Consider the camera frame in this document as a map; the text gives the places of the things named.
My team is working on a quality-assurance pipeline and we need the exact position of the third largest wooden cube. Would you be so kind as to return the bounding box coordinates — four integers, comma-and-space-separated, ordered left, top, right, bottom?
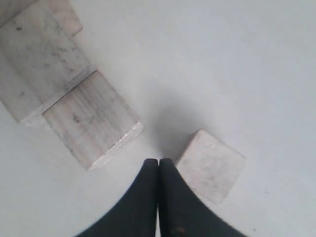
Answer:
43, 71, 143, 170

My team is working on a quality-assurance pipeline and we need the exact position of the smallest wooden cube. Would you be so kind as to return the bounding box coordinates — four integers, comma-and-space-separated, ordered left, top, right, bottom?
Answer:
176, 129, 246, 205

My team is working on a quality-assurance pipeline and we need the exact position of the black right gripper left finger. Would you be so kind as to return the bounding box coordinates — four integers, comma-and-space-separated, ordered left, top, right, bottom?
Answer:
78, 158, 158, 237

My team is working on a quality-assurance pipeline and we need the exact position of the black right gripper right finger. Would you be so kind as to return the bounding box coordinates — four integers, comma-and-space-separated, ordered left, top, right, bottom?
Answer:
158, 158, 244, 237

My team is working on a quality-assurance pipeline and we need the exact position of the second largest wooden cube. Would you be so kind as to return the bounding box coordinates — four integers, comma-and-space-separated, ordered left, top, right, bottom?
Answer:
0, 0, 95, 126

